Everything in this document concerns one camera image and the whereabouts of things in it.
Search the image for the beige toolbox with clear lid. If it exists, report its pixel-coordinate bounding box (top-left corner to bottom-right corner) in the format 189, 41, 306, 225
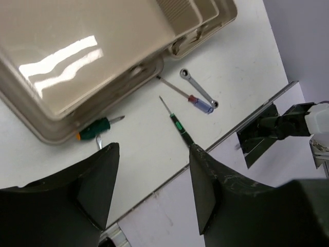
1, 1, 237, 145

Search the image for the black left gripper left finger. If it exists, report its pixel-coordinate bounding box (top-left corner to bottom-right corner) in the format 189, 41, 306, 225
1, 143, 120, 246

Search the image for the stubby green screwdriver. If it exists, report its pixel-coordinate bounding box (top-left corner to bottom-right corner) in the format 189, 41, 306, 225
96, 135, 103, 150
77, 115, 125, 141

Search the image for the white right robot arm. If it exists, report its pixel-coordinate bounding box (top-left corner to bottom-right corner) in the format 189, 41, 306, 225
257, 101, 328, 140

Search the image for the red blue handled screwdriver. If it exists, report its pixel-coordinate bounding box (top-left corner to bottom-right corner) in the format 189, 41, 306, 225
156, 76, 214, 114

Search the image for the small silver combination wrench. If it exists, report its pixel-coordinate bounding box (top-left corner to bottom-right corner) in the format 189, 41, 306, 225
179, 68, 219, 109

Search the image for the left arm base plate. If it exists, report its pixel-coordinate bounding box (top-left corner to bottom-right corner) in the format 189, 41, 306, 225
98, 223, 131, 247

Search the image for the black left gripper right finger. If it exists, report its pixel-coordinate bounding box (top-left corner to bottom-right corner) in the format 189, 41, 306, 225
189, 144, 328, 246

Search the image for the thin black precision screwdriver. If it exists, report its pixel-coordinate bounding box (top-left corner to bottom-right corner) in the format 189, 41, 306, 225
159, 96, 194, 147

